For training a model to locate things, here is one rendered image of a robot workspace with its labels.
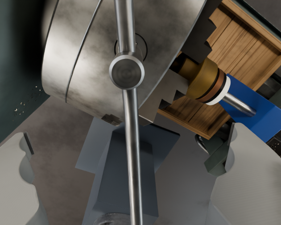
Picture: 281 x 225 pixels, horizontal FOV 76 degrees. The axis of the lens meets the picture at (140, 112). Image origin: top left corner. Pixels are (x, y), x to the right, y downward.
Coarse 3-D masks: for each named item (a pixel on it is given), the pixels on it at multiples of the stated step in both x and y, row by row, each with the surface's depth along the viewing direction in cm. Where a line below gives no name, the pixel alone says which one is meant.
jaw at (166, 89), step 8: (168, 72) 31; (168, 80) 31; (176, 80) 32; (184, 80) 32; (160, 88) 30; (168, 88) 31; (176, 88) 31; (184, 88) 32; (152, 96) 29; (160, 96) 30; (168, 96) 30; (176, 96) 33; (144, 104) 28; (152, 104) 29; (160, 104) 32; (168, 104) 31; (144, 112) 28; (152, 112) 28; (112, 120) 30; (144, 120) 28; (152, 120) 28
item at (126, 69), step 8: (136, 48) 14; (120, 56) 11; (128, 56) 11; (136, 56) 11; (112, 64) 11; (120, 64) 11; (128, 64) 11; (136, 64) 11; (112, 72) 11; (120, 72) 11; (128, 72) 11; (136, 72) 11; (144, 72) 11; (112, 80) 11; (120, 80) 11; (128, 80) 11; (136, 80) 11; (120, 88) 12; (128, 88) 12
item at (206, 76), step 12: (180, 60) 37; (192, 60) 33; (204, 60) 32; (180, 72) 33; (192, 72) 33; (204, 72) 32; (216, 72) 33; (192, 84) 32; (204, 84) 33; (216, 84) 33; (192, 96) 35; (204, 96) 35; (216, 96) 34
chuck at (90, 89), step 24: (144, 0) 17; (168, 0) 18; (192, 0) 18; (96, 24) 17; (144, 24) 18; (168, 24) 18; (192, 24) 18; (96, 48) 18; (168, 48) 19; (72, 72) 21; (96, 72) 20; (72, 96) 24; (96, 96) 23; (120, 96) 22; (144, 96) 21; (120, 120) 26
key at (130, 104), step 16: (128, 0) 11; (128, 16) 11; (128, 32) 11; (128, 48) 12; (128, 96) 13; (128, 112) 14; (128, 128) 15; (128, 144) 15; (128, 160) 15; (128, 176) 16
